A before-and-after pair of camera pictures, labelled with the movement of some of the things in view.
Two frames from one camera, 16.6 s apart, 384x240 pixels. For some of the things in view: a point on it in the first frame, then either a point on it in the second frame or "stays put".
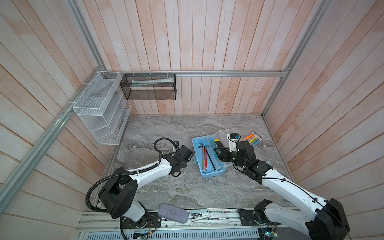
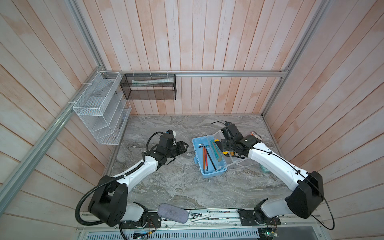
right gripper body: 233,159 to 227,145
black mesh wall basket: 149,86 stays put
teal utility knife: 214,146 stays put
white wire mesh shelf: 102,105 stays put
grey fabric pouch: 173,212 stays put
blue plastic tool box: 205,157 stays put
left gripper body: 184,165 to 174,151
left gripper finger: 176,174 to 182,149
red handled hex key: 206,158 stays put
